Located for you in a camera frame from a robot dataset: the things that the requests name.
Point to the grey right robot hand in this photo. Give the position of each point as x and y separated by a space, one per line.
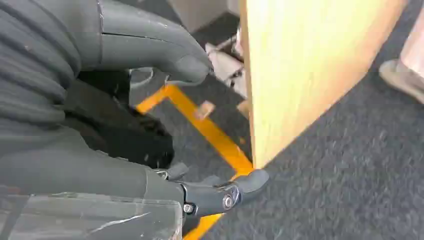
99 179

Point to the robot's black foot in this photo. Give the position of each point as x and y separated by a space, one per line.
132 139

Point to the orange floor tape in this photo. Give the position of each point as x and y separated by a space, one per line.
205 127

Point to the small tan tape piece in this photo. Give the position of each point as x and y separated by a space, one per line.
204 110

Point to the ribbed grey right arm sleeve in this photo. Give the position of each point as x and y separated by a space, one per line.
33 66

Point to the pale wooden desk panel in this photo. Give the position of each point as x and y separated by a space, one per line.
298 66

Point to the person's shoe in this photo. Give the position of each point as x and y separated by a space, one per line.
402 81

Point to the person's leg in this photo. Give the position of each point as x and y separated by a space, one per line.
414 49

